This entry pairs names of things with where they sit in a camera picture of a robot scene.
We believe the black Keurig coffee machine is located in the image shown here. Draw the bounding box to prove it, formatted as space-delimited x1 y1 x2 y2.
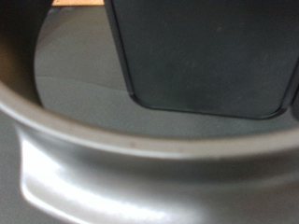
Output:
0 0 299 224

